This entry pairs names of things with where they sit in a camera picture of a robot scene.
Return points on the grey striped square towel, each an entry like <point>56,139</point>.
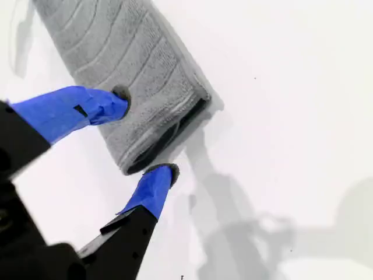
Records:
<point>116,52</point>

